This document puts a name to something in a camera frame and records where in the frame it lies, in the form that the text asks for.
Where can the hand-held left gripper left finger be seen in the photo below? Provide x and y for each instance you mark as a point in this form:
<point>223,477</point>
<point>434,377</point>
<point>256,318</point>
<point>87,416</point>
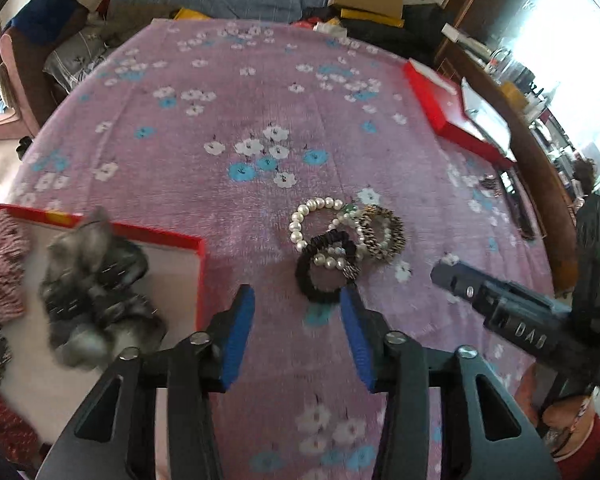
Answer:
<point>240,335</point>

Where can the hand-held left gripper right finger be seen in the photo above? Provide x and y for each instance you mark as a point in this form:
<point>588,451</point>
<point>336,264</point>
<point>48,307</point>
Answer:
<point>357,340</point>

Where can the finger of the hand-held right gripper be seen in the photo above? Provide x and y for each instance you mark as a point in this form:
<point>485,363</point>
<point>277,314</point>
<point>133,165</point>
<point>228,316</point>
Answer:
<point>505,310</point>

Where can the red shallow box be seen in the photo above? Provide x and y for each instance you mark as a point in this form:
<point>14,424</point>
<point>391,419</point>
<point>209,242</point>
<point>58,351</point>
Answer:
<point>175,280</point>

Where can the grey organza scrunchie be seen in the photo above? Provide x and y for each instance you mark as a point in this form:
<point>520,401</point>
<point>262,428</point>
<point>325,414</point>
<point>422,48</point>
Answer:
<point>95,280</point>

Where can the red plaid scrunchie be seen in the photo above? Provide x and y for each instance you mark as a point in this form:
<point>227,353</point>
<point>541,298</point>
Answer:
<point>7,260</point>

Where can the dark red dotted scrunchie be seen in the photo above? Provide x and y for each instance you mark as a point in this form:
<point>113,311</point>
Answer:
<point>5,420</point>

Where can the person's right hand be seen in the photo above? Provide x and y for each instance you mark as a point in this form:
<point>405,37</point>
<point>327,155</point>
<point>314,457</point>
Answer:
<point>570,425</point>

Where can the black smartphone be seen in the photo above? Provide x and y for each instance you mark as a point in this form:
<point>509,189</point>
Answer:
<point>520,210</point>

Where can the wooden headboard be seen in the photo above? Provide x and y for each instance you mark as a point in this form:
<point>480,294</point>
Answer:
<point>545,185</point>

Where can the leaf shaped hair clip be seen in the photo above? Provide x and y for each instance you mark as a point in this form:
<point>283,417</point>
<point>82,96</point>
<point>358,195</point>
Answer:
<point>489,183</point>

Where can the white papers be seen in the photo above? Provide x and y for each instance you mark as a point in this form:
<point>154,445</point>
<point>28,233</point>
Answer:
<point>487,115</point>

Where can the red box lid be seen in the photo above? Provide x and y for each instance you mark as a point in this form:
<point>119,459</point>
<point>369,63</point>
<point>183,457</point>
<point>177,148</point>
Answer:
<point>435,100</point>

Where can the black shoes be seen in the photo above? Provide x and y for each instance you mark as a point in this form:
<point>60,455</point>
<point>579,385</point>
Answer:
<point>24,147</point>

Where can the black bag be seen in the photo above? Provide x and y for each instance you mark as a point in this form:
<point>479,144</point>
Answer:
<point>425,25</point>

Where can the yellow flat package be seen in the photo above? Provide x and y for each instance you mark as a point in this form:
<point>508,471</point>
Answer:
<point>375,17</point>

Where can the grey pillow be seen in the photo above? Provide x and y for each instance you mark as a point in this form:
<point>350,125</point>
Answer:
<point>75,60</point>

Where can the olive blanket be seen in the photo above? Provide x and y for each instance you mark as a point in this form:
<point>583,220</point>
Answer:
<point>140,20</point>

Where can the pink sofa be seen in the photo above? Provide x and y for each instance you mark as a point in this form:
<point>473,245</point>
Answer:
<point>15,85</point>

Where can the blue cloth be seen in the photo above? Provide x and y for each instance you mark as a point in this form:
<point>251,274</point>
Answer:
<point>45,10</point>

